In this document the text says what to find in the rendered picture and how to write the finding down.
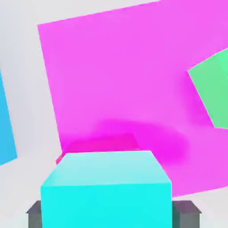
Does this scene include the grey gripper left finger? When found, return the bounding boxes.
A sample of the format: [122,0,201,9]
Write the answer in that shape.
[25,200,42,228]

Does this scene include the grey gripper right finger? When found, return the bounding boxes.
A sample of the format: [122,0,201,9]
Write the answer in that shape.
[171,200,203,228]

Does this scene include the small cyan cube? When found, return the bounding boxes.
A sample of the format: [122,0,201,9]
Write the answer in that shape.
[40,150,173,228]

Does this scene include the small pink cube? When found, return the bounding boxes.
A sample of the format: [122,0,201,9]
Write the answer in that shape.
[55,132,142,165]

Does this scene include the small green cube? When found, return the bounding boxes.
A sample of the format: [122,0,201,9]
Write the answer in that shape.
[187,47,228,130]

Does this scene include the large blue box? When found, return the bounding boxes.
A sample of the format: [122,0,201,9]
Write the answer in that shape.
[0,69,18,166]

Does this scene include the large magenta box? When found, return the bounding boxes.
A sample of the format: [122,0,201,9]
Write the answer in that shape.
[37,0,228,198]

